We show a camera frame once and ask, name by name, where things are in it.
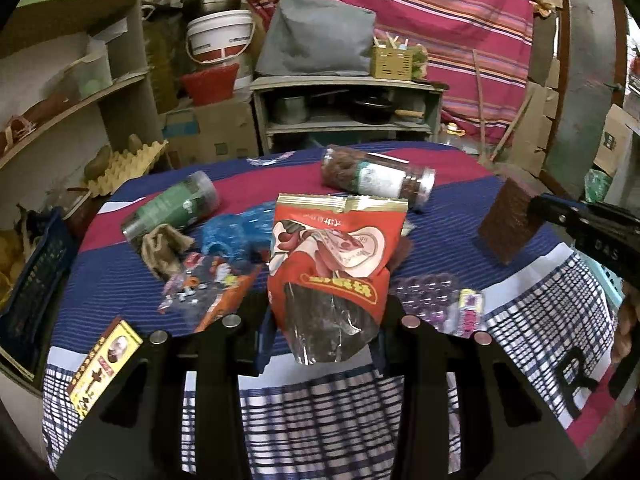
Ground red plastic basin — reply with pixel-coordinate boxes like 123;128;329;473
180;63;239;106

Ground broom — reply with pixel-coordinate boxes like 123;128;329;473
471;49;532;167

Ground blue plastic bag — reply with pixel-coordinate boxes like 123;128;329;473
200;202;276;262

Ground dark blue crate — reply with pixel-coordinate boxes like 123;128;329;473
1;207;79;382

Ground light blue plastic basket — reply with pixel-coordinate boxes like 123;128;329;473
579;252;624;312

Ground egg carton tray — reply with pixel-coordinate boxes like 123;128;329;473
87;141;168;197

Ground white plastic bucket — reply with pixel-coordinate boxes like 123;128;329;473
186;9;255;65

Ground cardboard box under bucket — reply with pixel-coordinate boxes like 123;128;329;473
158;100;259;167

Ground red foil snack bag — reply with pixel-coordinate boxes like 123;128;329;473
268;194;408;366

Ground maroon scouring pad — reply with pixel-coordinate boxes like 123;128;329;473
477;178;542;264
386;236;412;273

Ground striped plaid tablecloth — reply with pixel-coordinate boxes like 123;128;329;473
41;140;622;476

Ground yellow label oil jug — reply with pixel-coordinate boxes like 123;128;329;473
442;122;465;136

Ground jar with brown contents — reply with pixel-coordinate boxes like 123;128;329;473
320;145;436;211

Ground red striped hanging cloth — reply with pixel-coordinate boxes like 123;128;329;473
248;0;534;139

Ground grey cushion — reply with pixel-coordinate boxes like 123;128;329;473
256;0;376;76

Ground grey low shelf unit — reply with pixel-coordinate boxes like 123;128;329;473
250;76;449;154

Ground black wok pan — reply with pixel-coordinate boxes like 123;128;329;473
347;99;425;125

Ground person right hand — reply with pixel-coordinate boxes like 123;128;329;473
611;282;640;364

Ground yellow utensil holder box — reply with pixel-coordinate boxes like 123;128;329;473
370;36;413;81

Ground clear cartoon snack wrapper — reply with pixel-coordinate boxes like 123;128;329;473
158;252;262;333

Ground purple blister pack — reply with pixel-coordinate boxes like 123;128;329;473
390;273;485;338

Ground wooden wall shelf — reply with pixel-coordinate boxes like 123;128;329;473
1;0;162;229

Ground yellow red carton box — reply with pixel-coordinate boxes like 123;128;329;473
67;318;142;419

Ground small crumpled brown paper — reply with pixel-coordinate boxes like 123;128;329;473
140;223;195;281

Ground jar with green label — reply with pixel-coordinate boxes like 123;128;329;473
120;170;220;250

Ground green bag bin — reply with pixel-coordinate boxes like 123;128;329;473
585;168;613;204

